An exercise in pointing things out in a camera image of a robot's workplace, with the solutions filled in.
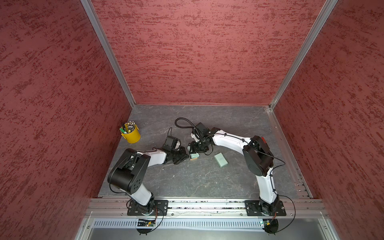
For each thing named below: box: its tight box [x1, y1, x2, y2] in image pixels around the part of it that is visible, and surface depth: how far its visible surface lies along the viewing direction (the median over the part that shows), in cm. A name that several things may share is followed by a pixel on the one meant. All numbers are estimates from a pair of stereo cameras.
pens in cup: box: [119, 120, 136, 134], surface depth 91 cm
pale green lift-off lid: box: [214, 152, 229, 168], surface depth 91 cm
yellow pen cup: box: [121, 124, 141, 144], surface depth 95 cm
